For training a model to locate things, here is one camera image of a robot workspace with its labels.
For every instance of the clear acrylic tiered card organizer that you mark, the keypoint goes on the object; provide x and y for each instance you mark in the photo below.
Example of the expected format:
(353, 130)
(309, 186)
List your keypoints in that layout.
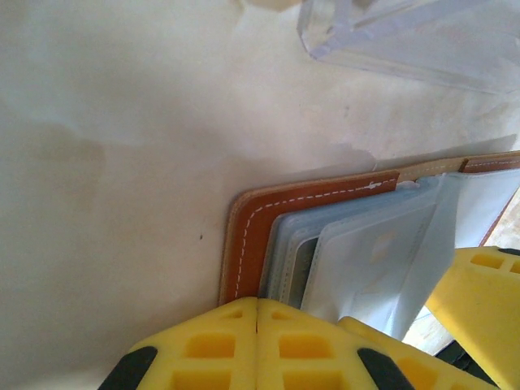
(406, 40)

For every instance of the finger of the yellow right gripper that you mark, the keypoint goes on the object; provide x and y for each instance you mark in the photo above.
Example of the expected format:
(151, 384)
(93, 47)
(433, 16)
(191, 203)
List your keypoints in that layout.
(406, 357)
(479, 300)

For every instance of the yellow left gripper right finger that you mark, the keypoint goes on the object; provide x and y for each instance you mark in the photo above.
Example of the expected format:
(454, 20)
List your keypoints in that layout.
(268, 333)

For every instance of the brown leather card holder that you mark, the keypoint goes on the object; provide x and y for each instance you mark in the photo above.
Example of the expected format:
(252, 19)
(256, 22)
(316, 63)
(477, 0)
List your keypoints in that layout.
(252, 227)

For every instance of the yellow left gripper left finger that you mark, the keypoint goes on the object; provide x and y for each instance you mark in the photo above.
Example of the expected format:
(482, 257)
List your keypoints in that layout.
(235, 325)

